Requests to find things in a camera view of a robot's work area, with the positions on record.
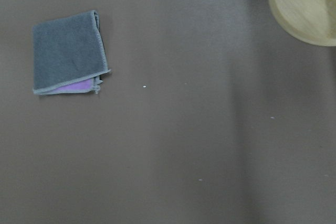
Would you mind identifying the wooden mug tree stand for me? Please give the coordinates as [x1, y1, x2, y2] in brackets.
[269, 0, 335, 47]

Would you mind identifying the purple cloth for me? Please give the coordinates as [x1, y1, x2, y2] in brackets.
[45, 77, 101, 94]

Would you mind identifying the grey folded cloth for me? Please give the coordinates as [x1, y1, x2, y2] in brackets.
[33, 10, 110, 95]

